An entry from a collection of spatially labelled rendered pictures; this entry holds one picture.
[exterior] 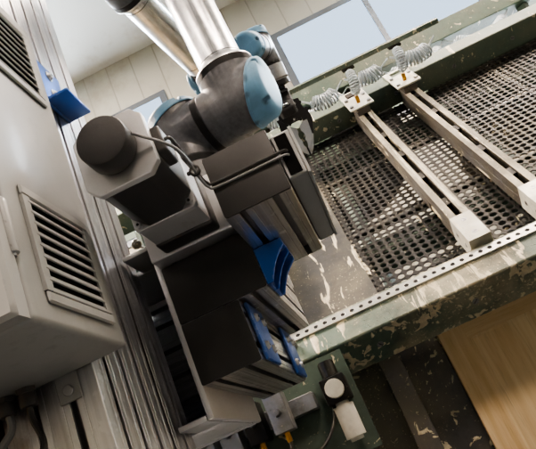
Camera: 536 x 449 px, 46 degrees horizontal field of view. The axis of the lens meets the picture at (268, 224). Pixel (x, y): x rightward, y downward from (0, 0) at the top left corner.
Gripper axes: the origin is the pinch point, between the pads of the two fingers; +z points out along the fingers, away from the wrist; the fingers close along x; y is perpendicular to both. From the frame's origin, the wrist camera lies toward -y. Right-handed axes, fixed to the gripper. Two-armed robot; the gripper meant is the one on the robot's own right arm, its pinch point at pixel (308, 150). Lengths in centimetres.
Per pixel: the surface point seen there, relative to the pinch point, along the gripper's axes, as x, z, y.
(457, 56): -73, -6, 91
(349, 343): 12, 46, -20
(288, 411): 31, 50, -33
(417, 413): 4, 74, -11
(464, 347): -15, 67, -3
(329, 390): 20, 50, -32
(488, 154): -50, 26, 27
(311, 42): -44, -63, 294
